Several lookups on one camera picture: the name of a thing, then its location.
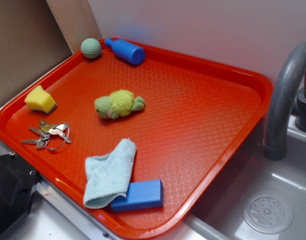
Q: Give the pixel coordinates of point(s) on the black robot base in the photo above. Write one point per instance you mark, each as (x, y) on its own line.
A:
(18, 183)

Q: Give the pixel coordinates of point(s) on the light blue cloth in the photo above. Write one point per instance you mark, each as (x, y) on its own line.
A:
(108, 176)

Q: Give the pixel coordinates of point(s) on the red plastic tray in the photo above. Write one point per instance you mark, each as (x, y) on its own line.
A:
(197, 114)

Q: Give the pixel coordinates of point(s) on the green yellow plush toy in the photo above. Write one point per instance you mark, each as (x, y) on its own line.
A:
(120, 103)

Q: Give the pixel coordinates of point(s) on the blue plastic bottle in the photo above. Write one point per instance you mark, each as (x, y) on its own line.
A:
(127, 51)

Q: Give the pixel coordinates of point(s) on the blue rectangular block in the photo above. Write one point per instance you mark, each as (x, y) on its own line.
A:
(139, 196)

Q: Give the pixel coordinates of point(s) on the green dimpled ball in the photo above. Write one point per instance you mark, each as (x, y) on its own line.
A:
(91, 48)

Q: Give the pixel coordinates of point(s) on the bunch of silver keys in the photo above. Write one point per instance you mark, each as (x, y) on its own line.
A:
(45, 132)

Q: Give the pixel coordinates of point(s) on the yellow sponge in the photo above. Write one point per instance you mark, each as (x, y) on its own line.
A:
(40, 100)

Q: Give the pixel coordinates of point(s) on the grey sink faucet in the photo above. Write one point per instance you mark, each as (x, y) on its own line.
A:
(283, 102)

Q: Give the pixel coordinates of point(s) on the grey plastic sink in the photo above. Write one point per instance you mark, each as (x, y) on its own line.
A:
(254, 198)

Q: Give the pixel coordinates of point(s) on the light wooden board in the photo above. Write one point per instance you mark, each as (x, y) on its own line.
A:
(75, 20)

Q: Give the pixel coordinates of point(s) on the brown cardboard panel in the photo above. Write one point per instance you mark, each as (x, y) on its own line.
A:
(31, 44)

